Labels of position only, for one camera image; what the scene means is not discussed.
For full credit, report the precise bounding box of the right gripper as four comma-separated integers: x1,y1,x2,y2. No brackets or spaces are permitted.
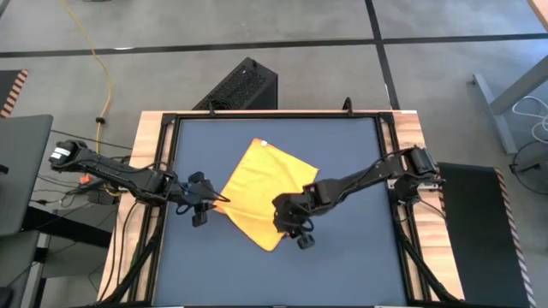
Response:
272,187,321,251

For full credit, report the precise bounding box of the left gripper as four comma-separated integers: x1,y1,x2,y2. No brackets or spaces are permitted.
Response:
170,170,231,228

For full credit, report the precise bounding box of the yellow microfibre towel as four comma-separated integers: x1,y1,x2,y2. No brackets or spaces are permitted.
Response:
212,137,320,253

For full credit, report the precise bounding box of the blue-grey table mat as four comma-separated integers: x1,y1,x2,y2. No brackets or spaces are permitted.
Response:
152,116,408,307

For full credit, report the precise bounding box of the black power box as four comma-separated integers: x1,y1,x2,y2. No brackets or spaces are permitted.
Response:
85,187,121,207

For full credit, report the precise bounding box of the black computer tower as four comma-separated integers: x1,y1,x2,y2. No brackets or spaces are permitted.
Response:
192,56,279,111

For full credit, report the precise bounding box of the black striped-edge floor mat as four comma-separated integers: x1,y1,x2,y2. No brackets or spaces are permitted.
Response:
435,161,537,308
0,68,30,119

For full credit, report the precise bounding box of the black round stand base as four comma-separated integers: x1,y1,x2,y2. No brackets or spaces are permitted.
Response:
508,139,548,196

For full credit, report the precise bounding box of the grey metal desk leg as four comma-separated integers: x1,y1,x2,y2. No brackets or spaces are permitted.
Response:
472,54,548,156

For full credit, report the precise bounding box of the wooden desk corner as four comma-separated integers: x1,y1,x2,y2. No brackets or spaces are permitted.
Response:
525,0,548,32

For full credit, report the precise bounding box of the black metal table frame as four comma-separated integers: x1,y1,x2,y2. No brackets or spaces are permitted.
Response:
97,109,466,308

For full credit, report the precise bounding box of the yellow cable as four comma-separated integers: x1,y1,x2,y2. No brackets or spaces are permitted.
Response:
57,0,122,198

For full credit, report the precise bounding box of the white cable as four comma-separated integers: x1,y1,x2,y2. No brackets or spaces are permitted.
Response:
511,95,548,145

